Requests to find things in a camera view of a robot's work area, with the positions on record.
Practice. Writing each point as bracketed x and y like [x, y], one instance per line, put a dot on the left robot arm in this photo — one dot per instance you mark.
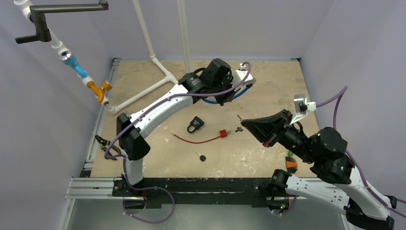
[216, 80]

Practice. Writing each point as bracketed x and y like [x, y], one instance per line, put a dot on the blue pipe valve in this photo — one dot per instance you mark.
[69, 59]

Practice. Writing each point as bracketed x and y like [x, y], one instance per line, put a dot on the black pliers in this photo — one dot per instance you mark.
[104, 144]

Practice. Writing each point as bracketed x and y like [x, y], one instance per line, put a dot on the aluminium rail frame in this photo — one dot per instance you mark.
[88, 187]

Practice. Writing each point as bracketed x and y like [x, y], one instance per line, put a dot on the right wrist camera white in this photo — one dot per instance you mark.
[302, 108]

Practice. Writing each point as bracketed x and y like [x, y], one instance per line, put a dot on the orange pipe valve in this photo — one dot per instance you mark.
[100, 91]

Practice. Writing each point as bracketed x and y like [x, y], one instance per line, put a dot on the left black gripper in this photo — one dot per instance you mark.
[228, 97]

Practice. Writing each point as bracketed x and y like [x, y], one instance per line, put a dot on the black padlock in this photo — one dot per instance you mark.
[195, 125]

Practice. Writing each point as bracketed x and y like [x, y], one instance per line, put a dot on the black head key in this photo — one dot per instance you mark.
[201, 157]

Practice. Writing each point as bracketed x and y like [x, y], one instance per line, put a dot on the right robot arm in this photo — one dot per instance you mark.
[325, 151]

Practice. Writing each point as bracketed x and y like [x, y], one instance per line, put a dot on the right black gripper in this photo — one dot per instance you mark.
[280, 127]

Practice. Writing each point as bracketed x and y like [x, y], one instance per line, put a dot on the orange brush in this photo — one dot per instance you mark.
[291, 164]

